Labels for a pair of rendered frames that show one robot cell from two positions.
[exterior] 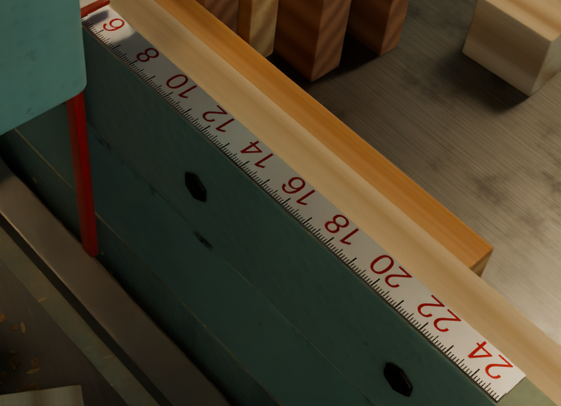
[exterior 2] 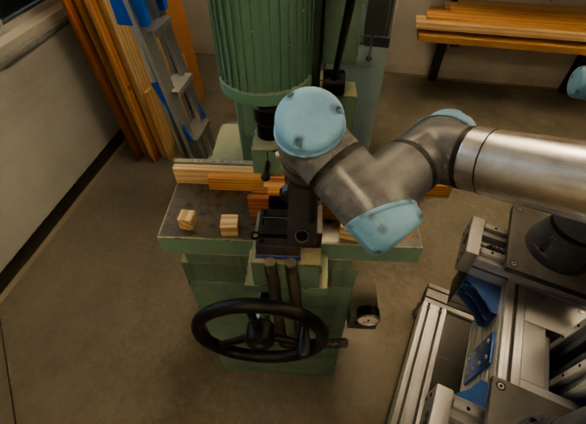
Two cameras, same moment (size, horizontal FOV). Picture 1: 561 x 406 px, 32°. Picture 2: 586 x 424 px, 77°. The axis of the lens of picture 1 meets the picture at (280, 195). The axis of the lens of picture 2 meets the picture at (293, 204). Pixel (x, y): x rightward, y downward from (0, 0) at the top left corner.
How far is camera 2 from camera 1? 0.98 m
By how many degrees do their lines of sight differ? 76
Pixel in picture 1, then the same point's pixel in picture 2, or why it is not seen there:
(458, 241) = (211, 176)
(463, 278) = (206, 168)
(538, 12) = (227, 217)
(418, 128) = (235, 206)
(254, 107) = (244, 168)
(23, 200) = not seen: hidden behind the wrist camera
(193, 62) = not seen: hidden behind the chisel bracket
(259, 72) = (252, 177)
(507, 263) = (208, 197)
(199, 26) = not seen: hidden behind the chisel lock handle
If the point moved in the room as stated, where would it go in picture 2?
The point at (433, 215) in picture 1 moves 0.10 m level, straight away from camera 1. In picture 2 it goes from (216, 176) to (228, 204)
